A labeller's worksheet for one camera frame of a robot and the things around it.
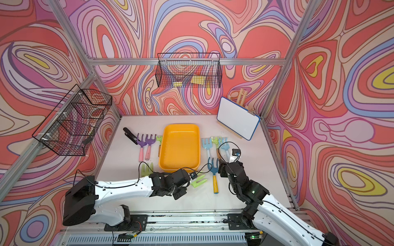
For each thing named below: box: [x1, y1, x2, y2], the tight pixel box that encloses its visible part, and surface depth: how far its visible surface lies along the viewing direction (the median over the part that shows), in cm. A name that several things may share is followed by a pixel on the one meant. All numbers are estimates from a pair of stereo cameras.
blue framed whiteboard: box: [216, 96, 261, 141], surface depth 97 cm
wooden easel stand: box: [216, 88, 256, 139], surface depth 94 cm
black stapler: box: [123, 127, 139, 146], surface depth 106 cm
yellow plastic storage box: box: [159, 124, 201, 173], surface depth 101 cm
